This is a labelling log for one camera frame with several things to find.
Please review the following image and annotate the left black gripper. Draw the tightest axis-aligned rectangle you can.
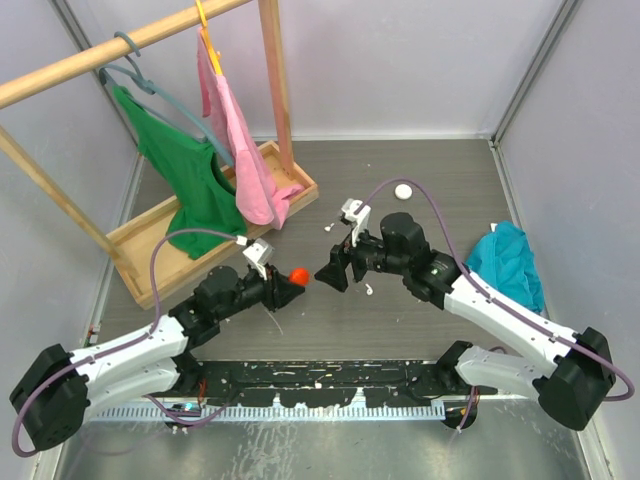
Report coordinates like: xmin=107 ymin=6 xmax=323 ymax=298
xmin=216 ymin=261 xmax=302 ymax=321

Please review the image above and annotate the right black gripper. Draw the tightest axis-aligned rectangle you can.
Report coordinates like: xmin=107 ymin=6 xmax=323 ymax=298
xmin=315 ymin=219 xmax=409 ymax=292

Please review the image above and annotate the orange charging case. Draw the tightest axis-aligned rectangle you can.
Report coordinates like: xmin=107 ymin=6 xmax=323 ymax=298
xmin=288 ymin=267 xmax=310 ymax=286

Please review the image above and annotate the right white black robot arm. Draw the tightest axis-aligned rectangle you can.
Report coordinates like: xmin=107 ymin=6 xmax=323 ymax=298
xmin=315 ymin=212 xmax=616 ymax=431

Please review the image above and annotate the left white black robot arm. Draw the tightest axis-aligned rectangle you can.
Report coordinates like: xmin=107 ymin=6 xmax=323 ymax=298
xmin=9 ymin=265 xmax=310 ymax=458

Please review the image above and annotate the white round charging case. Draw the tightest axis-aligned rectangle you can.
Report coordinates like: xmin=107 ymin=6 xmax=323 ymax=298
xmin=394 ymin=183 xmax=413 ymax=201

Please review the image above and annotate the pink cloth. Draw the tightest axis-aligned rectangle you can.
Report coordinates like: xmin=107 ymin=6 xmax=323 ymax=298
xmin=197 ymin=29 xmax=304 ymax=230

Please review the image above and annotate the green shirt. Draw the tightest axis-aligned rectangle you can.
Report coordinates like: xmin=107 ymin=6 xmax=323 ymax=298
xmin=112 ymin=86 xmax=247 ymax=235

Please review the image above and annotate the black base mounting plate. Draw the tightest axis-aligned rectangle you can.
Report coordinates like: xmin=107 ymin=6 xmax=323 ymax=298
xmin=184 ymin=360 xmax=471 ymax=408

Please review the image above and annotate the wooden clothes rack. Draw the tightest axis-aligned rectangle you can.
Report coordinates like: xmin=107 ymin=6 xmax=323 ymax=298
xmin=1 ymin=1 xmax=319 ymax=309

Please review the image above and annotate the teal cloth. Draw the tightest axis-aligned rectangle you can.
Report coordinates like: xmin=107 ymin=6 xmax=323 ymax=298
xmin=467 ymin=221 xmax=545 ymax=314

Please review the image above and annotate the blue-grey hanger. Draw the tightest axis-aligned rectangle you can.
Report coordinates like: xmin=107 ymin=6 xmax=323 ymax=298
xmin=96 ymin=54 xmax=235 ymax=167

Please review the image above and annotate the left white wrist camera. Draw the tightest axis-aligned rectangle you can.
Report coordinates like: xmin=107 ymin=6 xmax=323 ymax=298
xmin=242 ymin=238 xmax=274 ymax=280

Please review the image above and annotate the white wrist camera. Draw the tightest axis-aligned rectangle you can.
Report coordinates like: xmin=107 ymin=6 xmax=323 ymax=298
xmin=242 ymin=238 xmax=274 ymax=280
xmin=340 ymin=198 xmax=371 ymax=247

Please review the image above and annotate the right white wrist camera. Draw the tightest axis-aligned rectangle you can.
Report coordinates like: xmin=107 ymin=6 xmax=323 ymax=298
xmin=340 ymin=198 xmax=371 ymax=247

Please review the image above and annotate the white slotted cable duct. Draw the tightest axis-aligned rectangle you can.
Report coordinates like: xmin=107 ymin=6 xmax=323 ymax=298
xmin=96 ymin=398 xmax=446 ymax=423

